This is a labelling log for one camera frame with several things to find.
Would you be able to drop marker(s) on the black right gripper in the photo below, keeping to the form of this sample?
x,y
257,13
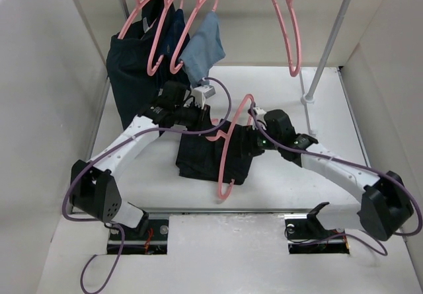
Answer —
x,y
254,150

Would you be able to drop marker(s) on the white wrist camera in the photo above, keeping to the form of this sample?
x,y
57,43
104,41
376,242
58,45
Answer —
x,y
201,94
257,112

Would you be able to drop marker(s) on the black trousers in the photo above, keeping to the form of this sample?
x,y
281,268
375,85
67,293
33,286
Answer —
x,y
199,158

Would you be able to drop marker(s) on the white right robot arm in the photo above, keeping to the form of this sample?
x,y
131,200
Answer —
x,y
382,205

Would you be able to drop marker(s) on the light blue hanging shorts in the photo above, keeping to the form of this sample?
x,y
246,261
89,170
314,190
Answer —
x,y
203,50

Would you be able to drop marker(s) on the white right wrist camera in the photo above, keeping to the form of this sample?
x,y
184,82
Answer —
x,y
257,112

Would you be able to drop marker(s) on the aluminium rail at table front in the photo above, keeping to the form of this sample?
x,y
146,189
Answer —
x,y
301,228

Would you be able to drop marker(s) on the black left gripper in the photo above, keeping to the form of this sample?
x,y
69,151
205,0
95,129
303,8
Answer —
x,y
203,117

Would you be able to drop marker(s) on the navy blue hanging shorts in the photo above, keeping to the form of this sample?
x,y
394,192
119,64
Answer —
x,y
172,31

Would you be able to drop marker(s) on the dark teal hanging trousers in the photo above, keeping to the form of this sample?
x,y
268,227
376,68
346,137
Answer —
x,y
126,63

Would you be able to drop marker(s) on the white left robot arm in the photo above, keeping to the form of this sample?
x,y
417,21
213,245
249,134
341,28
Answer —
x,y
94,188

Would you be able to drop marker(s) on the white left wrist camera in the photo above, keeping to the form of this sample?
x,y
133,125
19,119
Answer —
x,y
201,94

